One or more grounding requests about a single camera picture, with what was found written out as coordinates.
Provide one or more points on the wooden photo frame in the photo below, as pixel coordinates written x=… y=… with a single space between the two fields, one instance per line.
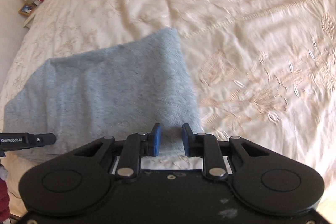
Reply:
x=27 y=9

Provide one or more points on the white left nightstand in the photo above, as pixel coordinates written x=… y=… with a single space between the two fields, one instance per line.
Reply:
x=34 y=16

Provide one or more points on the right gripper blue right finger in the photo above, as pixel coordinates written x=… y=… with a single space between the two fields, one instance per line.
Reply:
x=205 y=146

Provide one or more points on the grey-blue speckled pants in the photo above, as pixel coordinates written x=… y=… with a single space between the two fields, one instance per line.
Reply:
x=114 y=91

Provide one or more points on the cream embroidered bedspread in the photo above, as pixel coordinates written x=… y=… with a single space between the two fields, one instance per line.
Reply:
x=262 y=69

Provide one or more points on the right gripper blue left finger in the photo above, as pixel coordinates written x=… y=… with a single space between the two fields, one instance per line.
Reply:
x=136 y=146

